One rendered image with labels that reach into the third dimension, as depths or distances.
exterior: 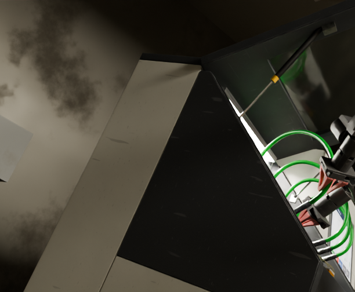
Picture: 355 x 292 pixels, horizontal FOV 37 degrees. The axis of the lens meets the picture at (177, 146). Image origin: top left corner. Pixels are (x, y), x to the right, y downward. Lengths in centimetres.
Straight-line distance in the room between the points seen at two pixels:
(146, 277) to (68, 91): 262
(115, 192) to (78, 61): 245
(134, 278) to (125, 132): 51
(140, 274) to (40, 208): 241
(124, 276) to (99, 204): 27
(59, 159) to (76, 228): 222
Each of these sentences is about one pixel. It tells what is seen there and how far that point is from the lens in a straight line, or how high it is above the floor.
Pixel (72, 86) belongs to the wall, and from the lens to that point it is 401.
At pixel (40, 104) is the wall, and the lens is 390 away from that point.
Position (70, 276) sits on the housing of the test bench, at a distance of 169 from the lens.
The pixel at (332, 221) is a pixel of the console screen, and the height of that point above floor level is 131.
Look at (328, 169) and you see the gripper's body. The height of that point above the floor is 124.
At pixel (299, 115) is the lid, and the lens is 209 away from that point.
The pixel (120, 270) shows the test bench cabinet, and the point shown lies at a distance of 158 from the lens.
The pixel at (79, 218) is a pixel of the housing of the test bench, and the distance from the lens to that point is 175.
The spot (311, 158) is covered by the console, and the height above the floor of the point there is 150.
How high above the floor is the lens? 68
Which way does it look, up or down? 17 degrees up
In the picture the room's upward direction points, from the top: 24 degrees clockwise
